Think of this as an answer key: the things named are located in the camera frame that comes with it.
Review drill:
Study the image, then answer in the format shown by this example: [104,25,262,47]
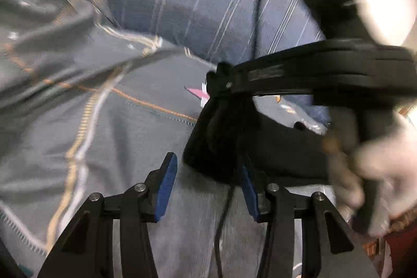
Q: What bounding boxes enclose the person's right hand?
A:
[326,113,417,238]

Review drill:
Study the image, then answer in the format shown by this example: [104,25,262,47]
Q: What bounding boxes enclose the grey cloth with orange stitching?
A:
[0,0,338,278]

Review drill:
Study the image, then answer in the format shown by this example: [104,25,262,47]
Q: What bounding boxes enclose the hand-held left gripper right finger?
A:
[240,164,380,278]

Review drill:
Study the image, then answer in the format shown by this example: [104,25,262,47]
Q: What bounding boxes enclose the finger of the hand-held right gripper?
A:
[206,41,329,107]

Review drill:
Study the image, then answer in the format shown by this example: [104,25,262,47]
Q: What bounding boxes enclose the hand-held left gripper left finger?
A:
[36,152,179,278]

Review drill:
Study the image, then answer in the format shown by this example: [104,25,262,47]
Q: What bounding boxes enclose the black pants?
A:
[182,62,333,185]

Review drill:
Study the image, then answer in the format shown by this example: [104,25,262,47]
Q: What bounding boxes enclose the black cable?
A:
[212,0,295,278]

